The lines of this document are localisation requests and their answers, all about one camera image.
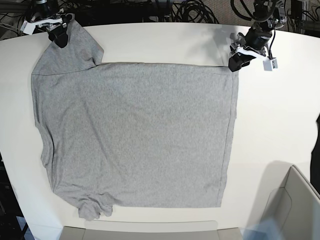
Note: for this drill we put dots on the white camera mount image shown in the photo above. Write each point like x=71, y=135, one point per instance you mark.
x=269, y=63
x=29, y=27

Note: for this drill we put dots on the grey bin at right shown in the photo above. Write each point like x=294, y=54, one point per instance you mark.
x=292, y=211

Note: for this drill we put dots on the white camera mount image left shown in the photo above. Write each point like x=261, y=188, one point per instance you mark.
x=29, y=27

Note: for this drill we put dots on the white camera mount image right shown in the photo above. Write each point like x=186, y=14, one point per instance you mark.
x=269, y=63

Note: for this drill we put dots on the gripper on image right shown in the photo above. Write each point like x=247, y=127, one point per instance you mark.
x=254, y=40

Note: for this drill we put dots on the grey T-shirt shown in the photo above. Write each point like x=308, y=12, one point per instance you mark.
x=132, y=134

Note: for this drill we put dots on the grey tray at bottom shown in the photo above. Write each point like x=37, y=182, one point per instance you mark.
x=124, y=230

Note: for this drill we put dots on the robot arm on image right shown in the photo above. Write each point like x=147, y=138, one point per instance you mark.
x=267, y=17

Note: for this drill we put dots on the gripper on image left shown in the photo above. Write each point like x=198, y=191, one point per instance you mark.
x=57, y=28

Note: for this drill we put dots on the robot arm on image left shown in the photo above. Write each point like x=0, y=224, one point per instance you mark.
x=42, y=9

